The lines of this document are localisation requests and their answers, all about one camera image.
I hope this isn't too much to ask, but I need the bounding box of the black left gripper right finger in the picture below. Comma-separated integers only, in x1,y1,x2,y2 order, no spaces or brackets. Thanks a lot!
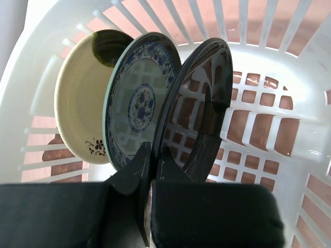
151,147,284,247

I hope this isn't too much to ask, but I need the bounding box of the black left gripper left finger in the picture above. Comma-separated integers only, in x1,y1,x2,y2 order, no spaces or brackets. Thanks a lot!
1,142,151,247

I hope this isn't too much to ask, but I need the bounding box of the black glossy plate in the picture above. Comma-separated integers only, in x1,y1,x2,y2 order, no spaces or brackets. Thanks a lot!
152,38,233,182

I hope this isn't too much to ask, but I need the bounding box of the cream plate with black patch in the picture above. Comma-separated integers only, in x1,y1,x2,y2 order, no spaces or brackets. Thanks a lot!
54,29,133,164

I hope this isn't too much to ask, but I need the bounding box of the blue floral patterned plate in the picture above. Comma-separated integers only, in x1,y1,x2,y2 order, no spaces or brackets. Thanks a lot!
102,32,182,171

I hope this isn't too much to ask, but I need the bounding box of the white plastic dish rack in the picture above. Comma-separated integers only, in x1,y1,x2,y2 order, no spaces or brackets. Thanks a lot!
1,1,330,247

